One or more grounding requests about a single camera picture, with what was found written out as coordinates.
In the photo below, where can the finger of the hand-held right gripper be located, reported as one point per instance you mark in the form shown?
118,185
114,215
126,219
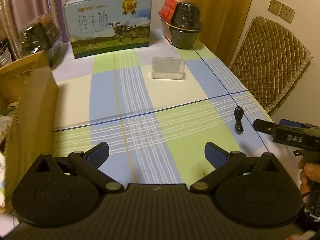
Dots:
262,126
290,123

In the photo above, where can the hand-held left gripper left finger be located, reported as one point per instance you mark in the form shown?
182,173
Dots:
98,155

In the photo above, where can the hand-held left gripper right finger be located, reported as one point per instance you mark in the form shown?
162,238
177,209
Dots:
215,155

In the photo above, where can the brown cardboard box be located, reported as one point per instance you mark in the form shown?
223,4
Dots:
32,105

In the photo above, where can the checked cloth desktop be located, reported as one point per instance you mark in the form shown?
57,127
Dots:
175,130

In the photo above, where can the person's right hand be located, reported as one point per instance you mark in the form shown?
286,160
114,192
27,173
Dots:
312,175

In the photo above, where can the quilted cover chair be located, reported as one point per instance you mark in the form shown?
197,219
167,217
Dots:
270,62

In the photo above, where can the clear plastic box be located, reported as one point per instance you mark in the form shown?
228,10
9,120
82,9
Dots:
167,67

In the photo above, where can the black wrapped bowl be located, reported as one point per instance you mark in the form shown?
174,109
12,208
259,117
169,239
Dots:
185,30

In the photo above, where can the cow print milk carton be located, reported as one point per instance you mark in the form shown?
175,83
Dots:
107,30

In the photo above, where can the yellow brown curtain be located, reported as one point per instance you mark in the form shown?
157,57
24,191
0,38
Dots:
220,5

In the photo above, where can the dark wrapped package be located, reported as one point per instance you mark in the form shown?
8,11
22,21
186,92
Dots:
37,35

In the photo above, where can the red patterned box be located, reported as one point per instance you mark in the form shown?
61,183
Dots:
167,7

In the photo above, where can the beige wall socket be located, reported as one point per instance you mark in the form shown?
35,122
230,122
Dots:
287,13
275,6

